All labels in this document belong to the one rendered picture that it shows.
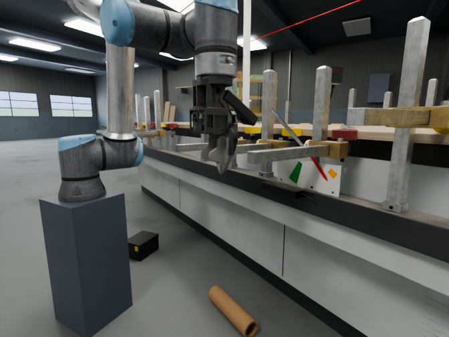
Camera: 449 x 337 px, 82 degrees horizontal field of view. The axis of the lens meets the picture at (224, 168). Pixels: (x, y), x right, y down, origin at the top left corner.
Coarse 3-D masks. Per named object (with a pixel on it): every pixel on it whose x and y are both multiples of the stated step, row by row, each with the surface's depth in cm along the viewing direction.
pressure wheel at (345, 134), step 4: (344, 128) 87; (332, 132) 88; (336, 132) 86; (340, 132) 85; (344, 132) 84; (348, 132) 84; (352, 132) 84; (356, 132) 85; (332, 136) 88; (336, 136) 86; (340, 136) 85; (344, 136) 84; (348, 136) 84; (352, 136) 84; (356, 136) 85; (344, 140) 87; (340, 160) 90
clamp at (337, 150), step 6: (312, 144) 87; (318, 144) 85; (324, 144) 83; (330, 144) 81; (336, 144) 79; (342, 144) 79; (348, 144) 81; (330, 150) 81; (336, 150) 80; (342, 150) 80; (324, 156) 83; (330, 156) 82; (336, 156) 80; (342, 156) 80
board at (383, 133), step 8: (240, 128) 144; (280, 128) 120; (304, 128) 113; (312, 128) 113; (328, 128) 113; (336, 128) 113; (352, 128) 113; (360, 128) 113; (368, 128) 113; (376, 128) 113; (384, 128) 113; (392, 128) 113; (416, 128) 113; (424, 128) 113; (432, 128) 113; (328, 136) 100; (360, 136) 90; (368, 136) 88; (376, 136) 85; (384, 136) 83; (392, 136) 81; (416, 136) 76; (424, 136) 75; (432, 136) 73; (440, 136) 72; (448, 136) 70; (448, 144) 70
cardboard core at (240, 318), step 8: (216, 288) 134; (208, 296) 134; (216, 296) 130; (224, 296) 128; (216, 304) 128; (224, 304) 124; (232, 304) 122; (224, 312) 122; (232, 312) 119; (240, 312) 117; (232, 320) 118; (240, 320) 114; (248, 320) 113; (240, 328) 113; (248, 328) 117; (256, 328) 115; (248, 336) 112
